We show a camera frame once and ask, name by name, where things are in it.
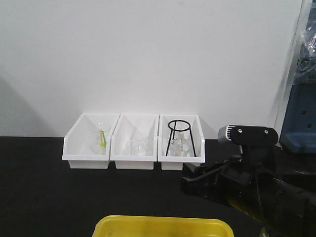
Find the white storage bin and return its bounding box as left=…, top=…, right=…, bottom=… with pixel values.
left=110, top=114, right=159, bottom=170
left=158, top=115, right=205, bottom=170
left=62, top=113, right=120, bottom=169

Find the blue equipment cabinet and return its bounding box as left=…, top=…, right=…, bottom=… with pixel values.
left=279, top=0, right=316, bottom=154

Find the green yellow stirrer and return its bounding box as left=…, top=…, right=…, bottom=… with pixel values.
left=100, top=129, right=107, bottom=147

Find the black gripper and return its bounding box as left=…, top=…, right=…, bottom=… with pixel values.
left=181, top=145, right=279, bottom=205

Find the left white storage bin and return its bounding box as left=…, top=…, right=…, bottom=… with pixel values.
left=62, top=113, right=120, bottom=169

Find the clear glass funnel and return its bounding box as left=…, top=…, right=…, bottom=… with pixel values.
left=92, top=122, right=112, bottom=148

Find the black wire tripod stand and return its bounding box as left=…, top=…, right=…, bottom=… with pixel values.
left=165, top=119, right=197, bottom=157

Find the yellow plastic tray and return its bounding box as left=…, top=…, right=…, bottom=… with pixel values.
left=93, top=215, right=234, bottom=237

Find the clear plastic bag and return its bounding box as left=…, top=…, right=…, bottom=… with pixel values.
left=293, top=20, right=316, bottom=84

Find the right white storage bin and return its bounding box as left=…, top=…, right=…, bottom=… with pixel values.
left=158, top=115, right=205, bottom=170

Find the middle white storage bin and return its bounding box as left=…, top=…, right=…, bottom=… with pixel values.
left=110, top=114, right=159, bottom=170

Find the clear glass flask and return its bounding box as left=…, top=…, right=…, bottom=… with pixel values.
left=169, top=132, right=190, bottom=157

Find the clear glass beaker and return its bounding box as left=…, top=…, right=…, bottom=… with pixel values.
left=125, top=137, right=146, bottom=156

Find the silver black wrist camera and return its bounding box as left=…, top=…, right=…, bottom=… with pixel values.
left=217, top=124, right=279, bottom=147

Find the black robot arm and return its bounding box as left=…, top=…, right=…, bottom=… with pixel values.
left=181, top=146, right=316, bottom=237

